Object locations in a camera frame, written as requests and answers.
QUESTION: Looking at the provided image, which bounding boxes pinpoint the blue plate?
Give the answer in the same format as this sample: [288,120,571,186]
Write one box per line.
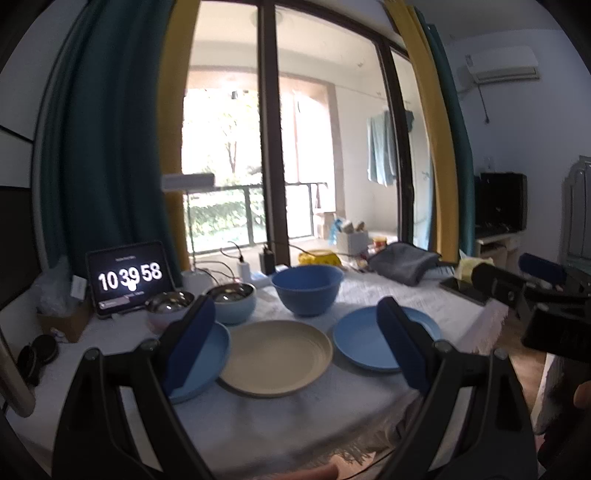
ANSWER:
[331,304,445,374]
[169,322,230,404]

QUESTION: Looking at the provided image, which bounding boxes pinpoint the pink steel bowl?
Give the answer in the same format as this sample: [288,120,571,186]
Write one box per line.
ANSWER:
[145,291,195,334]

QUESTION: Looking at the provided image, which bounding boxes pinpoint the light blue steel bowl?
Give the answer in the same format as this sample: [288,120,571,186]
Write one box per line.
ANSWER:
[205,282,256,326]

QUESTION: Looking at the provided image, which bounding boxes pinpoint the beige plate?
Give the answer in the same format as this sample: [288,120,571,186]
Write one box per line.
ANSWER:
[221,320,334,398]

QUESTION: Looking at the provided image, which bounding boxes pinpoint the large blue bowl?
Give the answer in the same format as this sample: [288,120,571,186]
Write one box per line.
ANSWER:
[271,264,345,317]

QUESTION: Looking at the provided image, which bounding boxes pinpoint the person's hand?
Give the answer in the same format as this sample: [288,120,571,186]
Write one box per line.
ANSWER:
[273,463,339,480]

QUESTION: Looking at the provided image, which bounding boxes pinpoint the black smartphone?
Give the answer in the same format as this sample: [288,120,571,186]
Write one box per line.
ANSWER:
[439,277,489,306]

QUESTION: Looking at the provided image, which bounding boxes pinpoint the grey folded towel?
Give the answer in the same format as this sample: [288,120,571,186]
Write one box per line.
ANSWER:
[368,242,441,287]

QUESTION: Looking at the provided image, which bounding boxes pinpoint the white phone charger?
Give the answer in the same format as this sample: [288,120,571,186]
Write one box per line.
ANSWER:
[238,260,252,283]

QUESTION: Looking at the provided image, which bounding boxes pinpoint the white power strip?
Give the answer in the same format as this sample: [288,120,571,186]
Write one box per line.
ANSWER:
[248,265,287,289]

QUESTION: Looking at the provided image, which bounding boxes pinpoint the black tablet showing clock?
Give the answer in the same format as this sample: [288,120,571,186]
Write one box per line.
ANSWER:
[86,241,175,318]

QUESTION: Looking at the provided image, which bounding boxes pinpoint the yellow tissue pack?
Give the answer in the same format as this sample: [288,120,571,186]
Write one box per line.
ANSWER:
[455,257,494,284]

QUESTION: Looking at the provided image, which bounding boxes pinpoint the white lace tablecloth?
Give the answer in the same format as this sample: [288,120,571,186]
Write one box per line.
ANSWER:
[8,272,508,479]

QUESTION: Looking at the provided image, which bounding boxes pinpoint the black power adapter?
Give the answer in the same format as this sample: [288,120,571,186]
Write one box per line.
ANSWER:
[259,246,276,276]

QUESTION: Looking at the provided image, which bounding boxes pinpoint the red yellow jar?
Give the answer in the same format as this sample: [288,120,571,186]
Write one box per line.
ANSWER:
[373,236,388,250]

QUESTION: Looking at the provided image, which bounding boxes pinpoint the black monitor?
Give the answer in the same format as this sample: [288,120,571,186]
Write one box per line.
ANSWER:
[475,172,528,238]

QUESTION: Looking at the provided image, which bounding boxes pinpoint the teal curtain right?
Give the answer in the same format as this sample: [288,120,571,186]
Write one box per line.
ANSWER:
[415,8,476,256]

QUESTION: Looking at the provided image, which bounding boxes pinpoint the teal curtain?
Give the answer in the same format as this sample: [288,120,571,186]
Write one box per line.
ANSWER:
[32,1,180,285]
[415,8,476,256]

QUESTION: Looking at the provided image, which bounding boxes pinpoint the cardboard box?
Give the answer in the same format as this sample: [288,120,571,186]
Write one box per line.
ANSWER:
[37,300,93,343]

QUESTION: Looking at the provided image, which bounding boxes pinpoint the white storage basket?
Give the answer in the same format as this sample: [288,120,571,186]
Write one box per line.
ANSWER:
[335,231,370,256]

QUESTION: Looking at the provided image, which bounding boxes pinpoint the yellow wet wipes pack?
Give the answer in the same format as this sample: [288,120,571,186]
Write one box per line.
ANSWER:
[297,249,342,267]

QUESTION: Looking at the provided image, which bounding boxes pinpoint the yellow curtain right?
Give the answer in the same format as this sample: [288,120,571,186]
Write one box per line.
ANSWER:
[385,1,460,263]

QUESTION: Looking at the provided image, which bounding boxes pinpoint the yellow curtain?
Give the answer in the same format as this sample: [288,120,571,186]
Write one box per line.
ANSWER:
[157,1,199,272]
[385,1,460,263]

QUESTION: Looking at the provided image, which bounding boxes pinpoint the steel thermos bottle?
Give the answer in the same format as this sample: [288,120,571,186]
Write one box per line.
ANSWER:
[0,336,35,418]

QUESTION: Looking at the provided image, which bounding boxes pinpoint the hanging blue clothes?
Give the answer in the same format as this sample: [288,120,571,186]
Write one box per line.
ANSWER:
[368,110,398,186]

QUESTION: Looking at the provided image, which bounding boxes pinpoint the yellow curtain left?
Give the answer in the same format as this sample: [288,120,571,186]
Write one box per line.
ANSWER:
[157,1,199,272]

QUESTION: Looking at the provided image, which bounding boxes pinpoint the teal curtain left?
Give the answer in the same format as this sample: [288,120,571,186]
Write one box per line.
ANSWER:
[32,1,180,285]

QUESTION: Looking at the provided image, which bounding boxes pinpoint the white air conditioner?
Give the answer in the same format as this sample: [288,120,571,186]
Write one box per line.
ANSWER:
[465,46,540,85]

